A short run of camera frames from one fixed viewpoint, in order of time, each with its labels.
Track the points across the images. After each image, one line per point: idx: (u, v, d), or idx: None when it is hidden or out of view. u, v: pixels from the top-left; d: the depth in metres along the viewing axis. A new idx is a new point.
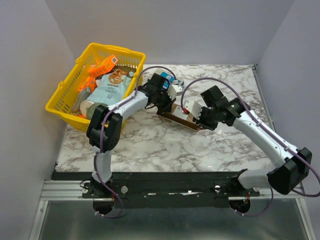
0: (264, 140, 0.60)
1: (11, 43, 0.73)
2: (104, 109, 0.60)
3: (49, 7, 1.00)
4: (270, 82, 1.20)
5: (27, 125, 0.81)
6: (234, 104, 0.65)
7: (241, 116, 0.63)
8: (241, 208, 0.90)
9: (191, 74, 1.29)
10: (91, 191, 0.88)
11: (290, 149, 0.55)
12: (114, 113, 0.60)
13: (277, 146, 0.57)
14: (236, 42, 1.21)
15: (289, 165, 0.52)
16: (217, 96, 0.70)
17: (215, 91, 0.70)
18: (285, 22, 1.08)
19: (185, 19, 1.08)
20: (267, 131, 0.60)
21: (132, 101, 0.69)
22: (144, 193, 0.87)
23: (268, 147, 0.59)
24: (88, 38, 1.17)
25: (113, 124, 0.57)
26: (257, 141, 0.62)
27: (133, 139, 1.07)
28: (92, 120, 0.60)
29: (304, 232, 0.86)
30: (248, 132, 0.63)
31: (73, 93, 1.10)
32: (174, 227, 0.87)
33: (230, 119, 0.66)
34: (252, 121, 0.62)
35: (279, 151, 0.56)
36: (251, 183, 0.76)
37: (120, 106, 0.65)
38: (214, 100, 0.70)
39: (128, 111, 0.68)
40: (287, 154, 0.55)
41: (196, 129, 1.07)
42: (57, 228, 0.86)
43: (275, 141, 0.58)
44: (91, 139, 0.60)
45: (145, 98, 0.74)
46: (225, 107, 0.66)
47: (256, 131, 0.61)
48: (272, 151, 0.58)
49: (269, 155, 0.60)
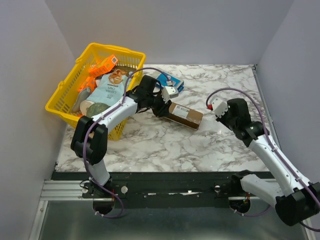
0: (276, 166, 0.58)
1: (11, 43, 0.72)
2: (88, 121, 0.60)
3: (49, 7, 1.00)
4: (270, 82, 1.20)
5: (27, 125, 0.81)
6: (254, 126, 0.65)
7: (258, 139, 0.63)
8: (241, 208, 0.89)
9: (191, 74, 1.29)
10: (91, 191, 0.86)
11: (301, 180, 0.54)
12: (98, 125, 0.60)
13: (288, 175, 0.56)
14: (236, 42, 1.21)
15: (297, 196, 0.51)
16: (243, 112, 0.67)
17: (243, 107, 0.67)
18: (285, 22, 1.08)
19: (184, 19, 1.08)
20: (282, 157, 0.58)
21: (120, 109, 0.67)
22: (144, 193, 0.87)
23: (279, 174, 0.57)
24: (88, 38, 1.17)
25: (97, 135, 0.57)
26: (269, 165, 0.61)
27: (133, 139, 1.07)
28: (76, 133, 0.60)
29: (303, 232, 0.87)
30: (263, 155, 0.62)
31: (73, 93, 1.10)
32: (175, 227, 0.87)
33: (247, 140, 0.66)
34: (268, 145, 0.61)
35: (289, 180, 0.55)
36: (251, 190, 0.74)
37: (105, 116, 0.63)
38: (238, 116, 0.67)
39: (116, 119, 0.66)
40: (296, 185, 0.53)
41: (196, 128, 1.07)
42: (57, 229, 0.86)
43: (287, 169, 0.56)
44: (77, 152, 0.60)
45: (134, 103, 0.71)
46: (244, 127, 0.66)
47: (271, 155, 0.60)
48: (282, 179, 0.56)
49: (278, 181, 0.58)
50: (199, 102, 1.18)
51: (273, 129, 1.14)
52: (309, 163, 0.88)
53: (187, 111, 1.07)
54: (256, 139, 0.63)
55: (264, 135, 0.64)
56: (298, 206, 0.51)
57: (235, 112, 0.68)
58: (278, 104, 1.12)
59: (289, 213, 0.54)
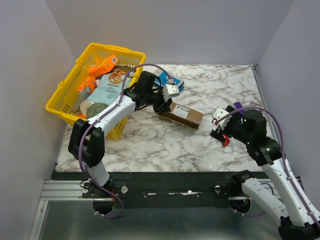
0: (287, 195, 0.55)
1: (11, 42, 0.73)
2: (84, 124, 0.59)
3: (49, 7, 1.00)
4: (270, 82, 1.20)
5: (27, 125, 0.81)
6: (269, 146, 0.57)
7: (274, 164, 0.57)
8: (241, 208, 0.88)
9: (191, 74, 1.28)
10: (91, 191, 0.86)
11: (313, 215, 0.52)
12: (94, 128, 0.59)
13: (300, 208, 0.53)
14: (236, 42, 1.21)
15: (307, 231, 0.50)
16: (260, 130, 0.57)
17: (262, 125, 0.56)
18: (285, 22, 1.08)
19: (184, 19, 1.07)
20: (297, 190, 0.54)
21: (117, 110, 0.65)
22: (144, 193, 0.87)
23: (290, 203, 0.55)
24: (88, 38, 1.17)
25: (93, 139, 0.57)
26: (280, 191, 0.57)
27: (133, 139, 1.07)
28: (73, 136, 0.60)
29: None
30: (274, 180, 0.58)
31: (73, 93, 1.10)
32: (174, 227, 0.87)
33: (260, 161, 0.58)
34: (283, 173, 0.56)
35: (301, 213, 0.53)
36: (252, 196, 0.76)
37: (101, 118, 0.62)
38: (254, 134, 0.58)
39: (113, 120, 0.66)
40: (308, 219, 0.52)
41: (196, 128, 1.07)
42: (57, 229, 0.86)
43: (300, 201, 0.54)
44: (75, 155, 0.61)
45: (132, 103, 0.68)
46: (259, 147, 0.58)
47: (285, 186, 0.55)
48: (293, 210, 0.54)
49: (287, 208, 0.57)
50: (199, 102, 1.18)
51: (273, 130, 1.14)
52: (309, 163, 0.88)
53: (187, 111, 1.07)
54: (272, 163, 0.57)
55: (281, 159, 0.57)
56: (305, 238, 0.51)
57: (250, 128, 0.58)
58: (279, 104, 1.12)
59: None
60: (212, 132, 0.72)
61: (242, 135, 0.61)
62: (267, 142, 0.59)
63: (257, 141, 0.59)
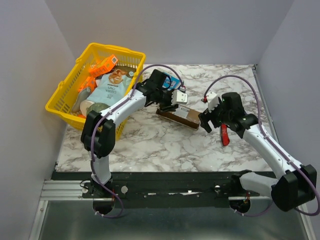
0: (268, 153, 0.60)
1: (10, 43, 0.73)
2: (96, 115, 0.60)
3: (49, 7, 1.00)
4: (270, 82, 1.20)
5: (27, 125, 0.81)
6: (247, 118, 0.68)
7: (250, 128, 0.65)
8: (241, 208, 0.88)
9: (191, 74, 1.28)
10: (91, 191, 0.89)
11: (293, 163, 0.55)
12: (107, 120, 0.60)
13: (280, 159, 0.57)
14: (236, 42, 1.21)
15: (289, 177, 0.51)
16: (236, 105, 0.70)
17: (237, 100, 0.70)
18: (285, 22, 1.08)
19: (184, 18, 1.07)
20: (276, 146, 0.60)
21: (129, 103, 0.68)
22: (144, 193, 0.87)
23: (271, 160, 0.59)
24: (88, 38, 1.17)
25: (105, 130, 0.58)
26: (263, 153, 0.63)
27: (133, 139, 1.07)
28: (86, 126, 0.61)
29: (303, 233, 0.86)
30: (255, 144, 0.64)
31: (73, 93, 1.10)
32: (174, 227, 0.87)
33: (240, 132, 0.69)
34: (260, 134, 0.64)
35: (281, 163, 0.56)
36: (251, 187, 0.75)
37: (113, 111, 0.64)
38: (232, 109, 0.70)
39: (125, 114, 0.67)
40: (288, 168, 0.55)
41: (196, 128, 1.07)
42: (57, 229, 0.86)
43: (280, 154, 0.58)
44: (86, 145, 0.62)
45: (143, 97, 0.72)
46: (237, 119, 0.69)
47: (263, 144, 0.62)
48: (275, 164, 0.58)
49: (273, 168, 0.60)
50: (199, 102, 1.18)
51: (273, 129, 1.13)
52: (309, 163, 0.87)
53: (187, 110, 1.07)
54: (248, 128, 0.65)
55: (257, 125, 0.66)
56: (291, 188, 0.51)
57: (229, 105, 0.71)
58: (279, 104, 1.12)
59: (283, 199, 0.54)
60: (201, 116, 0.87)
61: (224, 115, 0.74)
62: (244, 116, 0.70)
63: (236, 116, 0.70)
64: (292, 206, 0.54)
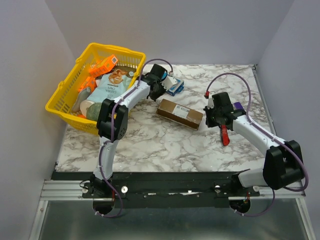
0: (254, 136, 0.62)
1: (10, 43, 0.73)
2: (110, 102, 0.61)
3: (50, 7, 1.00)
4: (270, 82, 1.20)
5: (27, 125, 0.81)
6: (236, 112, 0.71)
7: (238, 118, 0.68)
8: (241, 208, 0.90)
9: (191, 74, 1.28)
10: (91, 191, 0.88)
11: (276, 139, 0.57)
12: (120, 106, 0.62)
13: (265, 138, 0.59)
14: (236, 42, 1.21)
15: (274, 151, 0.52)
16: (225, 102, 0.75)
17: (225, 97, 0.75)
18: (285, 22, 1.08)
19: (184, 19, 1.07)
20: (260, 128, 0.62)
21: (136, 91, 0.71)
22: (144, 193, 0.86)
23: (258, 141, 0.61)
24: (88, 38, 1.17)
25: (121, 116, 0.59)
26: (250, 138, 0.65)
27: (133, 139, 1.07)
28: (101, 113, 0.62)
29: (303, 232, 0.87)
30: (243, 131, 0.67)
31: (73, 93, 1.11)
32: (175, 227, 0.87)
33: (230, 125, 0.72)
34: (246, 121, 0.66)
35: (266, 142, 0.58)
36: (250, 182, 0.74)
37: (124, 98, 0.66)
38: (222, 105, 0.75)
39: (133, 102, 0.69)
40: (273, 144, 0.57)
41: (195, 128, 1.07)
42: (57, 229, 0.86)
43: (264, 134, 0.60)
44: (101, 131, 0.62)
45: (147, 87, 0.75)
46: (227, 114, 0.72)
47: (249, 128, 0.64)
48: (261, 144, 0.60)
49: (260, 149, 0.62)
50: (199, 102, 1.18)
51: (273, 130, 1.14)
52: (310, 163, 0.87)
53: (187, 111, 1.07)
54: (236, 118, 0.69)
55: (244, 115, 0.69)
56: (277, 162, 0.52)
57: (218, 102, 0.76)
58: (279, 104, 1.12)
59: (273, 176, 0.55)
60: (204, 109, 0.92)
61: (216, 112, 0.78)
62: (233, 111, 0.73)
63: (226, 111, 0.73)
64: (284, 185, 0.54)
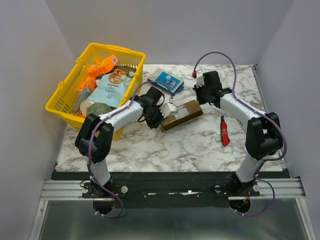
0: (238, 110, 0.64)
1: (10, 43, 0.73)
2: (95, 119, 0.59)
3: (50, 7, 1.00)
4: (269, 82, 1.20)
5: (27, 125, 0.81)
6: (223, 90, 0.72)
7: (224, 95, 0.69)
8: (241, 208, 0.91)
9: (191, 74, 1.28)
10: (91, 191, 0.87)
11: (258, 111, 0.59)
12: (105, 123, 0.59)
13: (247, 111, 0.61)
14: (236, 42, 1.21)
15: (254, 121, 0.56)
16: (215, 80, 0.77)
17: (215, 76, 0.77)
18: (285, 22, 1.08)
19: (184, 19, 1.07)
20: (243, 103, 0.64)
21: (127, 112, 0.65)
22: (144, 193, 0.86)
23: (241, 114, 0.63)
24: (88, 38, 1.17)
25: (102, 134, 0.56)
26: (235, 113, 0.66)
27: (133, 139, 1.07)
28: (82, 129, 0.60)
29: (303, 233, 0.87)
30: (229, 107, 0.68)
31: (73, 93, 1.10)
32: (175, 227, 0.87)
33: (217, 103, 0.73)
34: (232, 98, 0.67)
35: (248, 114, 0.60)
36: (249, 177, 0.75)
37: (112, 116, 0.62)
38: (211, 83, 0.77)
39: (122, 121, 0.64)
40: (254, 116, 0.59)
41: (200, 113, 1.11)
42: (57, 229, 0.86)
43: (247, 107, 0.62)
44: (80, 149, 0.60)
45: (140, 108, 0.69)
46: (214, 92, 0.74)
47: (234, 103, 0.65)
48: (244, 117, 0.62)
49: (244, 123, 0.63)
50: None
51: None
52: (310, 163, 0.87)
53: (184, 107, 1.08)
54: (222, 95, 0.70)
55: (231, 94, 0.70)
56: (257, 131, 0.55)
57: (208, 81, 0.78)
58: (278, 104, 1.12)
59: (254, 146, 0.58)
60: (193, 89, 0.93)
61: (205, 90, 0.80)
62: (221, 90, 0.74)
63: (214, 89, 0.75)
64: (263, 155, 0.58)
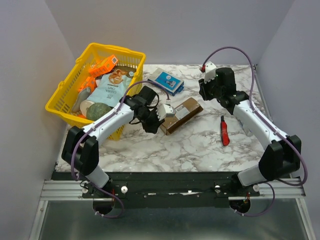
0: (256, 126, 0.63)
1: (10, 43, 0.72)
2: (78, 132, 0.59)
3: (50, 7, 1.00)
4: (269, 82, 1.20)
5: (27, 125, 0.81)
6: (238, 95, 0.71)
7: (240, 104, 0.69)
8: (241, 208, 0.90)
9: (191, 74, 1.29)
10: (91, 191, 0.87)
11: (278, 133, 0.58)
12: (89, 136, 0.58)
13: (267, 130, 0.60)
14: (236, 42, 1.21)
15: (274, 146, 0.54)
16: (229, 82, 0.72)
17: (230, 76, 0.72)
18: (285, 21, 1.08)
19: (184, 19, 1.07)
20: (264, 119, 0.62)
21: (114, 118, 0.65)
22: (144, 193, 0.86)
23: (259, 132, 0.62)
24: (88, 38, 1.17)
25: (86, 149, 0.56)
26: (252, 127, 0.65)
27: (133, 139, 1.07)
28: (67, 143, 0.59)
29: (303, 232, 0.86)
30: (245, 119, 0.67)
31: (73, 93, 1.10)
32: (175, 227, 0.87)
33: (231, 108, 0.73)
34: (249, 108, 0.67)
35: (267, 134, 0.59)
36: (248, 179, 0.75)
37: (97, 126, 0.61)
38: (225, 84, 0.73)
39: (109, 129, 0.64)
40: (274, 137, 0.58)
41: (200, 109, 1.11)
42: (57, 229, 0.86)
43: (267, 126, 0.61)
44: (68, 162, 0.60)
45: (130, 112, 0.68)
46: (228, 96, 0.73)
47: (252, 117, 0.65)
48: (262, 135, 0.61)
49: (260, 140, 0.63)
50: (199, 102, 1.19)
51: None
52: (310, 163, 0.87)
53: (182, 106, 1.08)
54: (238, 103, 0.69)
55: (247, 101, 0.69)
56: (276, 156, 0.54)
57: (222, 80, 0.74)
58: (278, 104, 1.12)
59: (269, 168, 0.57)
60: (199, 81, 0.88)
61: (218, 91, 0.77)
62: (235, 93, 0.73)
63: (228, 91, 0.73)
64: (277, 177, 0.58)
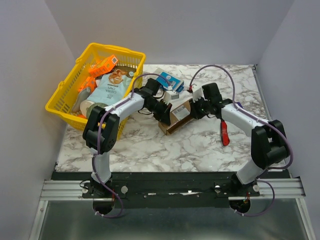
0: (240, 120, 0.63)
1: (10, 43, 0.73)
2: (100, 111, 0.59)
3: (50, 7, 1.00)
4: (269, 82, 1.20)
5: (27, 125, 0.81)
6: (224, 102, 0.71)
7: (225, 106, 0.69)
8: (241, 208, 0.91)
9: (191, 74, 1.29)
10: (91, 191, 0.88)
11: (260, 119, 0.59)
12: (111, 114, 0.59)
13: (250, 120, 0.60)
14: (236, 42, 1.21)
15: (258, 131, 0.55)
16: (214, 92, 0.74)
17: (214, 88, 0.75)
18: (285, 22, 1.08)
19: (184, 19, 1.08)
20: (246, 113, 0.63)
21: (129, 103, 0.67)
22: (144, 193, 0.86)
23: (244, 124, 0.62)
24: (88, 39, 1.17)
25: (109, 124, 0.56)
26: (238, 123, 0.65)
27: (133, 139, 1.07)
28: (89, 122, 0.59)
29: (303, 232, 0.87)
30: (231, 118, 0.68)
31: (73, 93, 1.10)
32: (175, 227, 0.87)
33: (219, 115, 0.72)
34: (233, 108, 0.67)
35: (251, 124, 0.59)
36: (248, 178, 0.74)
37: (116, 107, 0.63)
38: (211, 96, 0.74)
39: (125, 113, 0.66)
40: (258, 124, 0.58)
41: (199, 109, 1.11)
42: (57, 229, 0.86)
43: (249, 116, 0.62)
44: (88, 141, 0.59)
45: (142, 99, 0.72)
46: (216, 104, 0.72)
47: (236, 113, 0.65)
48: (247, 126, 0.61)
49: (248, 133, 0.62)
50: None
51: None
52: (310, 163, 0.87)
53: (183, 106, 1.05)
54: (223, 107, 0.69)
55: (231, 104, 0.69)
56: (261, 139, 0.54)
57: (207, 93, 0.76)
58: (278, 104, 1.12)
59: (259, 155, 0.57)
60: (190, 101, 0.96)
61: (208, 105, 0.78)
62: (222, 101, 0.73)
63: (215, 101, 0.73)
64: (270, 164, 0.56)
